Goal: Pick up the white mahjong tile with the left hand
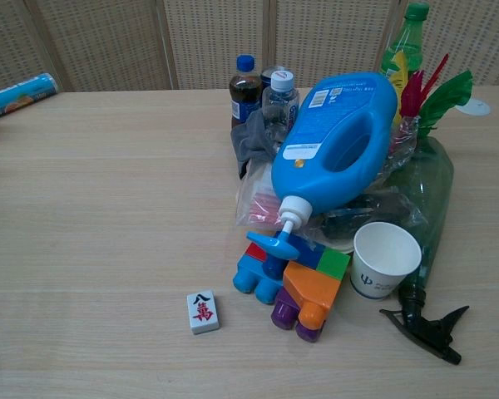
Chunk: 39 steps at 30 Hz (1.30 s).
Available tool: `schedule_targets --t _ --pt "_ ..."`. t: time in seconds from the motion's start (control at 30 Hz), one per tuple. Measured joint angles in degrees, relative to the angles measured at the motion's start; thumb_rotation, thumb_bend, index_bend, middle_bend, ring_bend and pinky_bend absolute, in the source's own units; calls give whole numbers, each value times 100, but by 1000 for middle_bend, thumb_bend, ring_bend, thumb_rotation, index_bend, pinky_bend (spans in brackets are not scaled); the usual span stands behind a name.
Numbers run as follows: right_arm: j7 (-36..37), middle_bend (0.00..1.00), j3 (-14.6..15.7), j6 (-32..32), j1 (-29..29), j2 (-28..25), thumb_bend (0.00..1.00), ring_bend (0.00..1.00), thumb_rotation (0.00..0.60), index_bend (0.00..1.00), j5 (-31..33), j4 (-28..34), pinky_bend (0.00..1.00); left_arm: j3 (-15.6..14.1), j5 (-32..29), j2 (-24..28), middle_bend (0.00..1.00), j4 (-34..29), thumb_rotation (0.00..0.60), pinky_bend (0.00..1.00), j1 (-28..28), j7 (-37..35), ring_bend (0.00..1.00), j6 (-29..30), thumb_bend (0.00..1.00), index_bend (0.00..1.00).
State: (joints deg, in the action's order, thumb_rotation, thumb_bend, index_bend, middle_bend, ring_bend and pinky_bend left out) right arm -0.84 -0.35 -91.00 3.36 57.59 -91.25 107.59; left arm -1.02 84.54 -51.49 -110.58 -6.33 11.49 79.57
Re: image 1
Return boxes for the white mahjong tile red characters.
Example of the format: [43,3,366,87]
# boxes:
[186,289,221,335]

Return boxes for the plastic bag of red straws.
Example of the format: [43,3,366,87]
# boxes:
[235,160,313,242]

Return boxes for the red toy block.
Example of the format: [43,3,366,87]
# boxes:
[244,242,272,261]

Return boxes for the grey cloth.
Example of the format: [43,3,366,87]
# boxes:
[230,110,286,180]

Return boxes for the blue detergent pump bottle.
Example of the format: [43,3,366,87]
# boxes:
[245,71,400,261]

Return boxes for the blue toy block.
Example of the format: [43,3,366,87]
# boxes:
[232,240,326,303]

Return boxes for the clear water bottle white cap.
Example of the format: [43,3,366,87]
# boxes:
[260,68,300,143]

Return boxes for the green toy block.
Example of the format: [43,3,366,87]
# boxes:
[317,249,352,284]

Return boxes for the cola bottle blue cap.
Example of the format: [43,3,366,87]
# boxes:
[229,54,264,130]

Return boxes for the orange toy block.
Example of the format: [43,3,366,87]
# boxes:
[282,262,343,333]

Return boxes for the purple toy block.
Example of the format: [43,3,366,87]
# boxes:
[269,286,321,344]

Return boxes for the clear plastic bag dark contents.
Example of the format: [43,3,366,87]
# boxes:
[311,186,425,253]

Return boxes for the white paper cup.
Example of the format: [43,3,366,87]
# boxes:
[349,221,422,302]

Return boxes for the clear crumpled plastic wrap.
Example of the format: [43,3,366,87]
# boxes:
[376,116,422,182]

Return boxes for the green spray bottle black trigger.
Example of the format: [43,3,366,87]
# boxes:
[378,136,471,366]

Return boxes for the wooden rattan folding screen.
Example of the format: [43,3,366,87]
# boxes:
[0,0,499,93]

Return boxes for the red green feather shuttlecock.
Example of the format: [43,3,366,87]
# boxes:
[398,53,475,138]

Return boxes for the green soda bottle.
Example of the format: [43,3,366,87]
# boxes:
[378,2,430,126]

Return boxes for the white round disc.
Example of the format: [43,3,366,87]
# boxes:
[457,98,492,117]

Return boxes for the blue snack tube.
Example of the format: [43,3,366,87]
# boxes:
[0,72,59,124]

